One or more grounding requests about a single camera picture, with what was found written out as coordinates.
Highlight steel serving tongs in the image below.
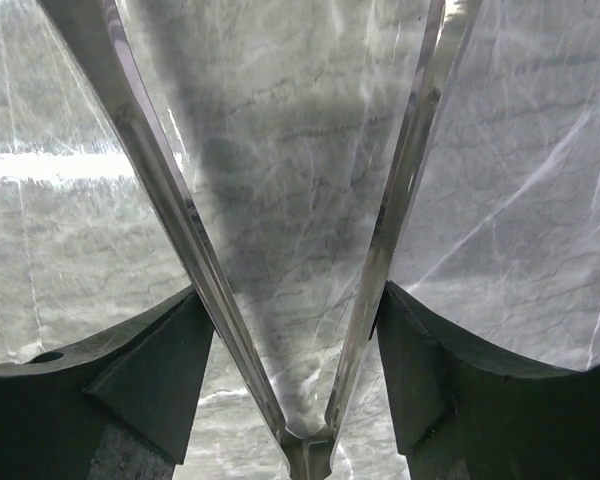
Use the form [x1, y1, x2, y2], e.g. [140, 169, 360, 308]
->
[42, 1, 480, 479]

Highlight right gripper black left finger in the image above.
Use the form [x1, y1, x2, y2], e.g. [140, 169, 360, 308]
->
[0, 288, 214, 479]

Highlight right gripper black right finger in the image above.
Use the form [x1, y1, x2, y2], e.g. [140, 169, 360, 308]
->
[377, 283, 600, 479]

